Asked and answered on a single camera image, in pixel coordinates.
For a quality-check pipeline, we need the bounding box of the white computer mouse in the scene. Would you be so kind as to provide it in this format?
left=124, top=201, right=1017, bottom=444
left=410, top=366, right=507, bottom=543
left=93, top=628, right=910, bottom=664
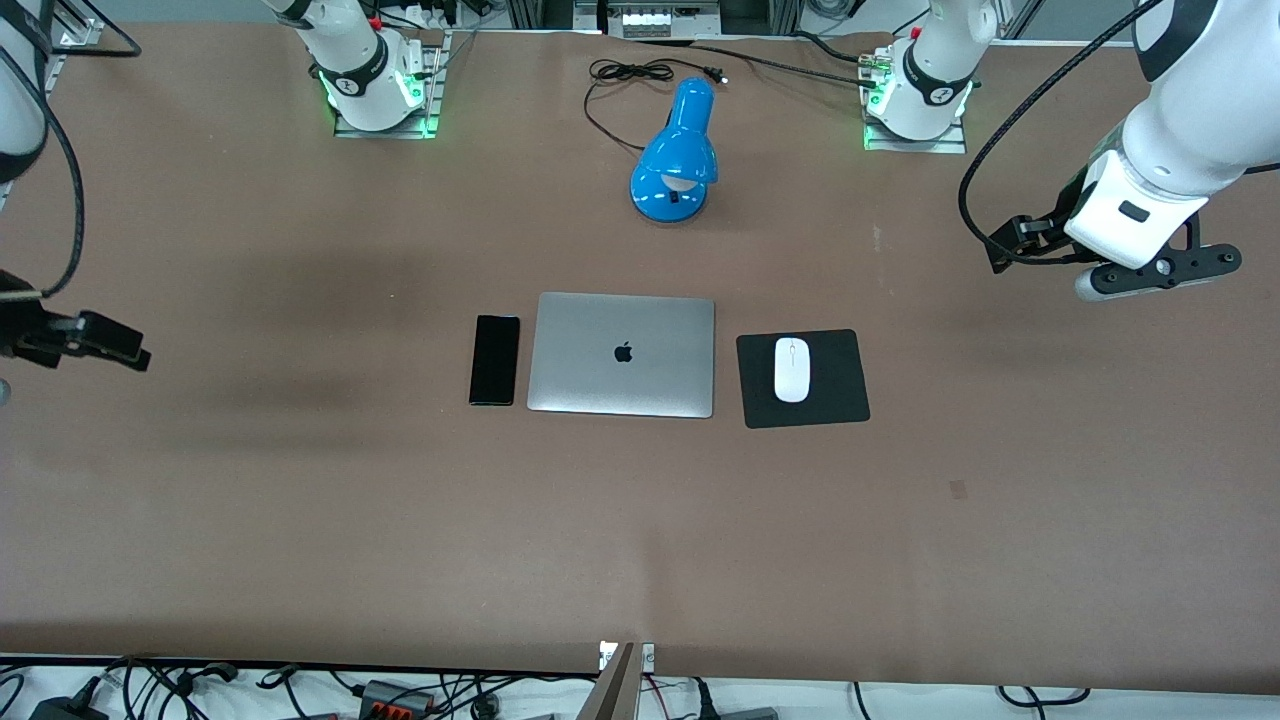
left=774, top=337, right=812, bottom=404

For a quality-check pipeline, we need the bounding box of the black smartphone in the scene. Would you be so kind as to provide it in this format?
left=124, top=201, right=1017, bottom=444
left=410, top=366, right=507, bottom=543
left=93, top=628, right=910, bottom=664
left=469, top=315, right=521, bottom=408

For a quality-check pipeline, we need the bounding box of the black mouse pad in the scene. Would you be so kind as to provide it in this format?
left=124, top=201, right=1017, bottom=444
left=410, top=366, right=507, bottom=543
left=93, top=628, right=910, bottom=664
left=736, top=329, right=871, bottom=430

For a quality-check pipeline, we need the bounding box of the blue desk lamp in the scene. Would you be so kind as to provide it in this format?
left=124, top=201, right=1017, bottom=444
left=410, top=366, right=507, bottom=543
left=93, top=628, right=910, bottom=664
left=630, top=77, right=719, bottom=225

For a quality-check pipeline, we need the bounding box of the black power adapter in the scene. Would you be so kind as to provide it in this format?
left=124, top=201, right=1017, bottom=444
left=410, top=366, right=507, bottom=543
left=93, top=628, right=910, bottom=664
left=28, top=693, right=109, bottom=720

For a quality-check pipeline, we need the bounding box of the silver laptop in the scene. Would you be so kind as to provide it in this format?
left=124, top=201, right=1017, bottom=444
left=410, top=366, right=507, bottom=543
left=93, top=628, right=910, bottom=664
left=527, top=292, right=717, bottom=419

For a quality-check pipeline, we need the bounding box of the white power strip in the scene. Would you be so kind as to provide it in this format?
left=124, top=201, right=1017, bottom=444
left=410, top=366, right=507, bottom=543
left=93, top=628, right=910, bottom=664
left=620, top=3, right=723, bottom=39

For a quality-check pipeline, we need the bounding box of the grey box with orange switches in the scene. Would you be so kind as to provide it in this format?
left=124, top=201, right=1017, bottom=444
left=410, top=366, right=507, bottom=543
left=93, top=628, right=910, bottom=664
left=358, top=679, right=438, bottom=720

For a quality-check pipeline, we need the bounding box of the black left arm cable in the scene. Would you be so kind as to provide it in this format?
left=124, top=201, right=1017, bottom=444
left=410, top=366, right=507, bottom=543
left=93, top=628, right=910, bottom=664
left=957, top=0, right=1167, bottom=267

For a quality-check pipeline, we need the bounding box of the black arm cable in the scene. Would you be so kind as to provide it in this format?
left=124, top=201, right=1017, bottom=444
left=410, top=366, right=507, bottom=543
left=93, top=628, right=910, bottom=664
left=957, top=0, right=1167, bottom=267
left=0, top=0, right=142, bottom=299

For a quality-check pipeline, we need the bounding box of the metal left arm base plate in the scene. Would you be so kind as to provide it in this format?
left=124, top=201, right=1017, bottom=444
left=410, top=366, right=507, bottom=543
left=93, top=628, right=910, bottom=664
left=862, top=45, right=969, bottom=155

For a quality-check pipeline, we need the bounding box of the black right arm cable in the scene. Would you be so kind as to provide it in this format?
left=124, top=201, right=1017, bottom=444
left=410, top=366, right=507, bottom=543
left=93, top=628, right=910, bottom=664
left=0, top=0, right=142, bottom=299

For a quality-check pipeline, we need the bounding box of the thick black table cable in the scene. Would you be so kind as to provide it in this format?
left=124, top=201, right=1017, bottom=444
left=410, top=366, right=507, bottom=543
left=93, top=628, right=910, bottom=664
left=640, top=35, right=887, bottom=90

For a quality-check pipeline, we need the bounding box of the aluminium profile bracket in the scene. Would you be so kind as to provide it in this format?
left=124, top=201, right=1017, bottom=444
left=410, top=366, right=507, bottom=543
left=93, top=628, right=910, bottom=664
left=45, top=0, right=107, bottom=51

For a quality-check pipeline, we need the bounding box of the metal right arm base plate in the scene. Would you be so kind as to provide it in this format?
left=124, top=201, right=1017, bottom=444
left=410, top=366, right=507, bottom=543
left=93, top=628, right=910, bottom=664
left=333, top=30, right=447, bottom=140

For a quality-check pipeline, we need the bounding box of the black lamp power cord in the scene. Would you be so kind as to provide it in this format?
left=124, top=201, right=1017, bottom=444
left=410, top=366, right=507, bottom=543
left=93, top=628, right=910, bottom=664
left=583, top=58, right=728, bottom=153

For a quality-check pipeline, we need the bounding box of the aluminium frame rack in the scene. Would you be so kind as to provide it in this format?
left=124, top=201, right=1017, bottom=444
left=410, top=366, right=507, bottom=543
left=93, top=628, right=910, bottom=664
left=505, top=0, right=613, bottom=33

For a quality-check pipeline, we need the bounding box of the small metal bracket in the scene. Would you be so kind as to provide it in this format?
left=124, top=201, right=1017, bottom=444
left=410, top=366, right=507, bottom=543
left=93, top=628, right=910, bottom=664
left=598, top=640, right=657, bottom=673

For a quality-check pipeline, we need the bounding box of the wooden post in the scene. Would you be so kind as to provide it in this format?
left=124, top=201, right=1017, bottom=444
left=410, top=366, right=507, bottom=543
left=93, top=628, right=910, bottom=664
left=575, top=642, right=641, bottom=720

